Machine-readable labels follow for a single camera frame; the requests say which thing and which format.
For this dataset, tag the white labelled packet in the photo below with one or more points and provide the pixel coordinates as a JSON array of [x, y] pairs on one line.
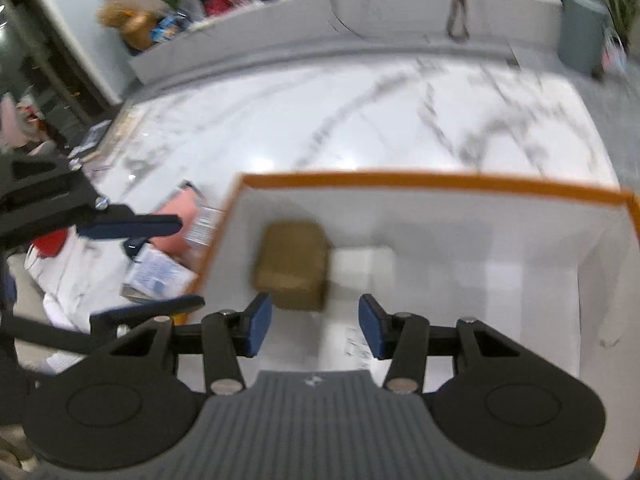
[[202, 225]]

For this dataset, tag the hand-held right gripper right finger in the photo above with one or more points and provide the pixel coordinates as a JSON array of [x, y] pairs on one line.
[[372, 327]]

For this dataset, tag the red object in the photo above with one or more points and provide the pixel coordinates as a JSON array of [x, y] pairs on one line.
[[50, 242]]

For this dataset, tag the red bag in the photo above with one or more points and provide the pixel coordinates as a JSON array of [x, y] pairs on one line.
[[220, 5]]

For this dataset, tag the long grey sofa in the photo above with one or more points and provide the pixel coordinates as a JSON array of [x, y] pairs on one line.
[[300, 25]]

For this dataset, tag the stack of papers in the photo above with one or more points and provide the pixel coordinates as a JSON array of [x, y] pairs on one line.
[[90, 137]]

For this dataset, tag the white plastic bag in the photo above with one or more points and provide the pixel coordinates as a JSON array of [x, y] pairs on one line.
[[75, 280]]

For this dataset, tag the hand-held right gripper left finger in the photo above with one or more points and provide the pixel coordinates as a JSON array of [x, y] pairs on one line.
[[259, 325]]

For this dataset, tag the pink cloth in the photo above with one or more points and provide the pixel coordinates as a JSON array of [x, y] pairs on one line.
[[17, 120]]

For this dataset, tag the orange-rimmed white box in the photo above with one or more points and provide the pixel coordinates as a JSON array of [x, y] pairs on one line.
[[450, 240]]

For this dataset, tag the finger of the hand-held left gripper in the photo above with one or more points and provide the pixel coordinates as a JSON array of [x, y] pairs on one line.
[[130, 226], [150, 307]]

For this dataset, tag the pink plastic funnel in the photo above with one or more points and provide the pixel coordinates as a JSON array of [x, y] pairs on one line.
[[172, 220]]

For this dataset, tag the brown cardboard box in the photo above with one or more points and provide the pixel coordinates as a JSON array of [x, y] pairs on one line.
[[292, 265]]

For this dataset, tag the grey trash bin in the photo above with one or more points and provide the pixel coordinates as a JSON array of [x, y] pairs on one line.
[[582, 35]]

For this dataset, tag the blue and white packet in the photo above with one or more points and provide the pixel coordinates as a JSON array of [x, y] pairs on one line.
[[155, 272]]

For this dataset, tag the blue snack packet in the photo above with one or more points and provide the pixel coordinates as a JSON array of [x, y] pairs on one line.
[[167, 27]]

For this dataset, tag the tall green plant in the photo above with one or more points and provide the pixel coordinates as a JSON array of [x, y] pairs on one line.
[[620, 5]]

